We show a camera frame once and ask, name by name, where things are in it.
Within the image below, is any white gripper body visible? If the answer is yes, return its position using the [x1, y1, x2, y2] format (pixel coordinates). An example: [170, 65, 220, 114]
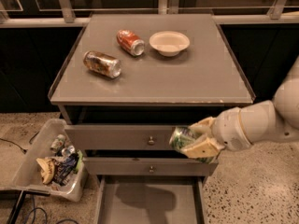
[212, 107, 251, 151]

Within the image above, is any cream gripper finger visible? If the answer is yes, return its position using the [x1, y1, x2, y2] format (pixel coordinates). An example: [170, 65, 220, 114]
[190, 117, 215, 135]
[181, 134, 224, 159]

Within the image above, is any green soda can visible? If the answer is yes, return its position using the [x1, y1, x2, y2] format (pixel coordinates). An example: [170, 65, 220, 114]
[168, 126, 218, 164]

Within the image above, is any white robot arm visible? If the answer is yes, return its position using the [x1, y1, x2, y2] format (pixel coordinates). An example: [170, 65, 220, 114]
[181, 58, 299, 159]

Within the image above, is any grey drawer cabinet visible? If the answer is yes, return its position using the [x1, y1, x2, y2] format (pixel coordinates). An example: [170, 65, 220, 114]
[47, 13, 257, 224]

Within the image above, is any grey bottom drawer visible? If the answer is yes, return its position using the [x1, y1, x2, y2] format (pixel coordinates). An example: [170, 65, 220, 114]
[94, 175, 208, 224]

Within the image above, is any grey drawer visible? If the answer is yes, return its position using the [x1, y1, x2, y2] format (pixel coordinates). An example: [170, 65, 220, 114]
[94, 175, 208, 224]
[64, 124, 175, 150]
[83, 157, 218, 176]

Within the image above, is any red soda can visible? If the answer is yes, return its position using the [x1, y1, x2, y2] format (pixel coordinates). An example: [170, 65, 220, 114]
[116, 30, 145, 57]

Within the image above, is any grey middle drawer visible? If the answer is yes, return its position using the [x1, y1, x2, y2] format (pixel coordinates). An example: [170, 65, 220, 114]
[83, 157, 218, 176]

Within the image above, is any brown orange soda can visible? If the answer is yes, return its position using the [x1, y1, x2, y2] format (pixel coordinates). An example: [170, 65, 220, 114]
[83, 50, 121, 78]

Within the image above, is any grey top drawer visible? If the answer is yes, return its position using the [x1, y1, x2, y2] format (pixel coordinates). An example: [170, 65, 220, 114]
[64, 124, 175, 150]

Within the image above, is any can in bin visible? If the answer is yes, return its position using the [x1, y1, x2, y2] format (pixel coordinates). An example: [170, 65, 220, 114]
[50, 134, 66, 153]

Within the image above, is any white paper bowl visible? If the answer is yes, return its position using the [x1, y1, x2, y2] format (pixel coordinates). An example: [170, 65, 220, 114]
[149, 31, 190, 57]

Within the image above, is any dark blue snack bag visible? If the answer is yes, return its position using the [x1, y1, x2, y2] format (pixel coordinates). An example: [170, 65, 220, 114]
[53, 154, 78, 186]

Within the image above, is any clear plastic bin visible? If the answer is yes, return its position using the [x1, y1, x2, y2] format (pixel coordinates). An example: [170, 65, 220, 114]
[1, 119, 88, 202]

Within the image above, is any tan crumpled snack bag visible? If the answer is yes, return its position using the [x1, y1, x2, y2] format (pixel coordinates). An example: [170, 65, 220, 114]
[36, 158, 55, 185]

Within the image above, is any blue floor cable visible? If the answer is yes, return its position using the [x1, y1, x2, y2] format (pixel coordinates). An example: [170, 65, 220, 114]
[22, 194, 49, 224]

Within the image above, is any black floor cable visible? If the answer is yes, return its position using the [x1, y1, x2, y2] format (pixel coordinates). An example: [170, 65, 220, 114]
[0, 131, 40, 155]

